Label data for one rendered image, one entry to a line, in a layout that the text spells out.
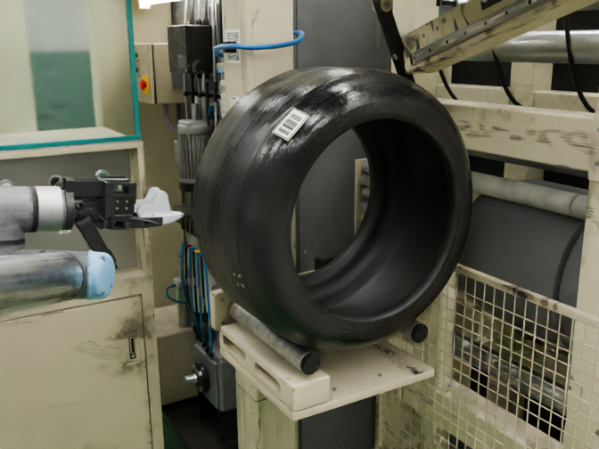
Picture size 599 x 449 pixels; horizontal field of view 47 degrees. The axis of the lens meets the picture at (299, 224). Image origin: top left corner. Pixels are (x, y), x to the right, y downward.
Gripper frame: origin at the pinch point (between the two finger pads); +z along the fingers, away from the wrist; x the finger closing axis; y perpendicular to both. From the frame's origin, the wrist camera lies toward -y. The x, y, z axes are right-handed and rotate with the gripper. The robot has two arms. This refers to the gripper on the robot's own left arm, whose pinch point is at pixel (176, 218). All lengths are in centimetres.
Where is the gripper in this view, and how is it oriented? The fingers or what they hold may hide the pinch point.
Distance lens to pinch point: 125.8
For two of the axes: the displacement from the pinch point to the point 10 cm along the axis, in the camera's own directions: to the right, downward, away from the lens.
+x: -5.1, -2.3, 8.3
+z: 8.6, -0.3, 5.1
